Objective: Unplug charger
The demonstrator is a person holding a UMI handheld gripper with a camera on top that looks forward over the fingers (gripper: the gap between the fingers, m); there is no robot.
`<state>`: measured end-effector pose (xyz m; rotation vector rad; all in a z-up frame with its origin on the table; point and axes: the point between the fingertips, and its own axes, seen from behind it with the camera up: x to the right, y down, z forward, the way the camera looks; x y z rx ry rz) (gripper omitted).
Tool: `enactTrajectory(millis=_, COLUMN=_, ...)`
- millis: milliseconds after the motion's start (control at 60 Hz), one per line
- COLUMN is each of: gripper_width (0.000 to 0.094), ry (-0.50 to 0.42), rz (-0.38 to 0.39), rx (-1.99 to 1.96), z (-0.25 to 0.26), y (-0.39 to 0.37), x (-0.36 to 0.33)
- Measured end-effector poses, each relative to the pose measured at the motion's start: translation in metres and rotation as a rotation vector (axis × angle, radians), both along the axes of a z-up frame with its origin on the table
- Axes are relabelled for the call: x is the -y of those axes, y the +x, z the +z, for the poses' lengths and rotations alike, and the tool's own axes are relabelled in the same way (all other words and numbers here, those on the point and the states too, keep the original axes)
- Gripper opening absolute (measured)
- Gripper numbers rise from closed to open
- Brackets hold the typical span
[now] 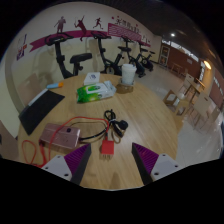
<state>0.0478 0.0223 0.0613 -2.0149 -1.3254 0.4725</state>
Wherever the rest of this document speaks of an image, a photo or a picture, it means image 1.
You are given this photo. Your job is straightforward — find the small white box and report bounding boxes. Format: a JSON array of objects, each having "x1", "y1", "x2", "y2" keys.
[{"x1": 82, "y1": 71, "x2": 101, "y2": 86}]

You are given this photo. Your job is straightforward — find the wall posters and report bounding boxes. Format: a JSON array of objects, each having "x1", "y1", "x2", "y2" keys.
[{"x1": 16, "y1": 33, "x2": 29, "y2": 62}]

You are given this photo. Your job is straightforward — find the black power cord with plug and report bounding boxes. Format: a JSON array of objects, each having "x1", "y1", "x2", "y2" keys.
[{"x1": 77, "y1": 108, "x2": 130, "y2": 145}]

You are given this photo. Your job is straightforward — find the red charging cable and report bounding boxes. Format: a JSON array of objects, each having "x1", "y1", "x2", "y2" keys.
[{"x1": 21, "y1": 116, "x2": 111, "y2": 168}]

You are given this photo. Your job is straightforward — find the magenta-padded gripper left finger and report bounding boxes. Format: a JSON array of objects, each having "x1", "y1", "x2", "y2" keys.
[{"x1": 41, "y1": 143, "x2": 93, "y2": 186}]

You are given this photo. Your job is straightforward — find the round wooden coaster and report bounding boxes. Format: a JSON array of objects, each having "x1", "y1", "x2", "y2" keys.
[{"x1": 115, "y1": 82, "x2": 135, "y2": 95}]

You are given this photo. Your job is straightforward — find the black mouse pad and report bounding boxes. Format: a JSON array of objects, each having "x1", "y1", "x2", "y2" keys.
[{"x1": 17, "y1": 89, "x2": 66, "y2": 136}]

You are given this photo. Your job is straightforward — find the blue and orange marker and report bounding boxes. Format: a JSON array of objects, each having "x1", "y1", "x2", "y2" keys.
[{"x1": 45, "y1": 81, "x2": 65, "y2": 90}]

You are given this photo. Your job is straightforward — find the pink power strip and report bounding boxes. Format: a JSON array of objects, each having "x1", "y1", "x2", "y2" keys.
[{"x1": 38, "y1": 122, "x2": 82, "y2": 150}]

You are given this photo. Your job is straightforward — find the red charger block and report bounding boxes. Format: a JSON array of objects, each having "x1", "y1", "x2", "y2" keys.
[{"x1": 100, "y1": 138, "x2": 116, "y2": 159}]

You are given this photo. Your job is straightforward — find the green wet wipes pack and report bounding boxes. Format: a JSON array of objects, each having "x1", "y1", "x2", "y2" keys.
[{"x1": 76, "y1": 80, "x2": 118, "y2": 104}]

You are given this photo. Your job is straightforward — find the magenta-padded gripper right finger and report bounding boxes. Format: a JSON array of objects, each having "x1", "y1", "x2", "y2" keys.
[{"x1": 131, "y1": 142, "x2": 183, "y2": 186}]

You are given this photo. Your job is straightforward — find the exercise bikes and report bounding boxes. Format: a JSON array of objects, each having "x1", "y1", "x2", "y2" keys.
[{"x1": 44, "y1": 31, "x2": 156, "y2": 80}]

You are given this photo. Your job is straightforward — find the ceiling lights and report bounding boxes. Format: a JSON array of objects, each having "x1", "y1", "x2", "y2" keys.
[{"x1": 169, "y1": 31, "x2": 213, "y2": 71}]

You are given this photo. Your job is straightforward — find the wooden chairs and tables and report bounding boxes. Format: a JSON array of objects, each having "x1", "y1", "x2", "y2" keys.
[{"x1": 162, "y1": 63, "x2": 223, "y2": 135}]

